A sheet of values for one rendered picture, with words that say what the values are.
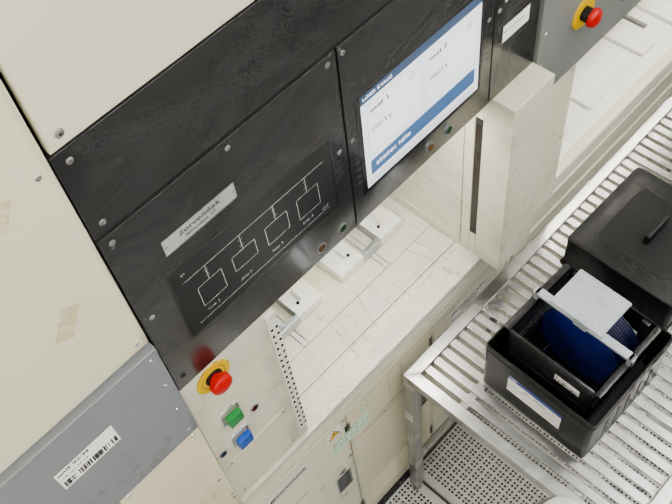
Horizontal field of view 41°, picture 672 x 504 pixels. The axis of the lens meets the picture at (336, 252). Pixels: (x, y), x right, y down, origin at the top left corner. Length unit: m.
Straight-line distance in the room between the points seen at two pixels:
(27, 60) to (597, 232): 1.56
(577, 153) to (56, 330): 1.51
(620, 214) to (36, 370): 1.47
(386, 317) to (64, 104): 1.22
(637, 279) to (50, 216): 1.44
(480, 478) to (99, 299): 1.84
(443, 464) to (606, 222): 0.98
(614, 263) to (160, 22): 1.41
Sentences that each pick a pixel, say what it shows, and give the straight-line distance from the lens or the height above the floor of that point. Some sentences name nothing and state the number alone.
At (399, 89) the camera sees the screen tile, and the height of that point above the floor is 1.63.
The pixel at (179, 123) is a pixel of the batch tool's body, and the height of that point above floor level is 1.87.
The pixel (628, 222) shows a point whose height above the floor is 0.86.
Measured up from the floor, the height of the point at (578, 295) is 1.08.
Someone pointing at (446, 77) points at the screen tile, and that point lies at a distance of 1.48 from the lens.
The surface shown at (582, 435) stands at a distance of 1.91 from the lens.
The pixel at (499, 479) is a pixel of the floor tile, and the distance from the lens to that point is 2.79.
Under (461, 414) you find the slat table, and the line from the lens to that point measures 2.03.
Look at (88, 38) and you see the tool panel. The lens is 0.91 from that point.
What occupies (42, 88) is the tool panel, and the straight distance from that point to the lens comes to 0.90.
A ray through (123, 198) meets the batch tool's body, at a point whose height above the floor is 1.83.
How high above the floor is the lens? 2.62
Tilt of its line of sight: 56 degrees down
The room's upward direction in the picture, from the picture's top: 9 degrees counter-clockwise
